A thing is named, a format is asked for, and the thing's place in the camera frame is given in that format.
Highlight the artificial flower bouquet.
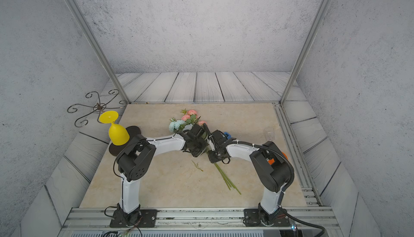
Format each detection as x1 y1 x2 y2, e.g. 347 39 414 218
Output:
169 109 241 195

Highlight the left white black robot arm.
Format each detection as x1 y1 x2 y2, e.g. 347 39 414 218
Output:
115 125 211 214

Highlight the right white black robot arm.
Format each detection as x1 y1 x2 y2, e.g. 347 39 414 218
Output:
207 130 295 218

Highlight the small broken green twig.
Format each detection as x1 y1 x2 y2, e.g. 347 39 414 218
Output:
192 161 203 171

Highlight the clear plastic cup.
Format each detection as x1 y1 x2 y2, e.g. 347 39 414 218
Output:
264 127 276 142

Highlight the black oval tray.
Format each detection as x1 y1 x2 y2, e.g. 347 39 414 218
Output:
108 123 141 156

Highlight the yellow plastic goblet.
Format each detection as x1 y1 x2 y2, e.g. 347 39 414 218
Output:
99 111 130 146

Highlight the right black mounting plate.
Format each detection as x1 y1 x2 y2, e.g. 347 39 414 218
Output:
243 209 291 227

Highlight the black mounting plate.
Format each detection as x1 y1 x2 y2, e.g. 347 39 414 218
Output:
243 209 291 227
110 210 158 228

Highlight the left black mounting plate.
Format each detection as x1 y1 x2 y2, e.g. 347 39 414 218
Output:
110 210 158 228

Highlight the wrought iron scroll stand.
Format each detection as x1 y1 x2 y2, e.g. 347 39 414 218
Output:
66 89 127 128

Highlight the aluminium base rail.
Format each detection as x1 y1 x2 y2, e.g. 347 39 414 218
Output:
59 207 343 237

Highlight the right aluminium frame post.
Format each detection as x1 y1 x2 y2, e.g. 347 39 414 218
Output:
279 0 332 106

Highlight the aluminium frame post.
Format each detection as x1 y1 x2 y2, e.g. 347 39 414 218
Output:
279 0 332 106
64 0 132 104

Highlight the left aluminium frame post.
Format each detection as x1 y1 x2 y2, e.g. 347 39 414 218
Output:
64 0 132 104

